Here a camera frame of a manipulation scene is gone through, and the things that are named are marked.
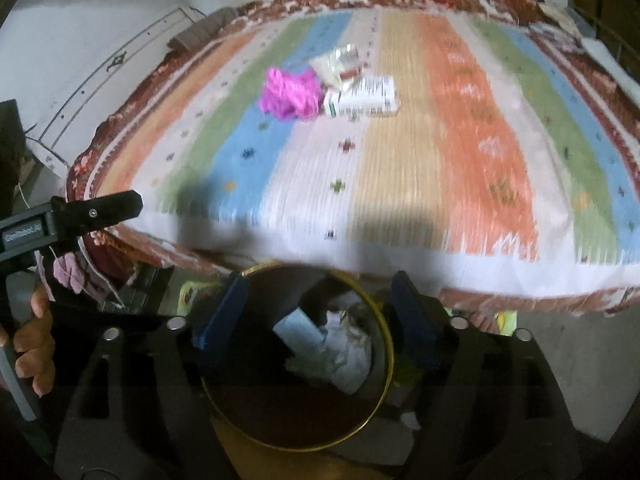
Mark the white paper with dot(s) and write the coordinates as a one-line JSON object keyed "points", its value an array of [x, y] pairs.
{"points": [[345, 360]]}

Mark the green printed bag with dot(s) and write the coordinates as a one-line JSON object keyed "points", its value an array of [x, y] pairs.
{"points": [[504, 321]]}

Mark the brown bin with gold rim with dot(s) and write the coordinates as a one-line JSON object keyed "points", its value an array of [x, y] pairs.
{"points": [[300, 410]]}

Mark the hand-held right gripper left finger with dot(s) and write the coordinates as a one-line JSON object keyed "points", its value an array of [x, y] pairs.
{"points": [[222, 315]]}

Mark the crumpled clear plastic wrapper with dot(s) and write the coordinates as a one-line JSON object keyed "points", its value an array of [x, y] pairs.
{"points": [[335, 65]]}

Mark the person's left hand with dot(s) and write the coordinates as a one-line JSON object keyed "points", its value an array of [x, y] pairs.
{"points": [[35, 360]]}

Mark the white folded cloth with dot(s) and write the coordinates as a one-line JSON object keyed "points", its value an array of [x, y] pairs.
{"points": [[605, 55]]}

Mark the striped colourful mat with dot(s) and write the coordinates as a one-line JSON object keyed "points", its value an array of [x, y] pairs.
{"points": [[400, 160]]}

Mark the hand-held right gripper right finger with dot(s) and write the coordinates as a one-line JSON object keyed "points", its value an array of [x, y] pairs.
{"points": [[415, 320]]}

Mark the patterned cloth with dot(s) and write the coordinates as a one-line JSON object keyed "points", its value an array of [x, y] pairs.
{"points": [[555, 15]]}

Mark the pink cloth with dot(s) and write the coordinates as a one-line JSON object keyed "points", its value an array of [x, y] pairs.
{"points": [[70, 272]]}

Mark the pink crumpled plastic wad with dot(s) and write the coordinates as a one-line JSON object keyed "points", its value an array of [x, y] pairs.
{"points": [[290, 92]]}

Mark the white box with green stripe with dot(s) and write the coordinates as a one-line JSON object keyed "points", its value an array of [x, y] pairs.
{"points": [[360, 107]]}

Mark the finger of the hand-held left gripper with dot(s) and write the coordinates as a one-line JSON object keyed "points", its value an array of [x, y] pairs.
{"points": [[100, 212]]}

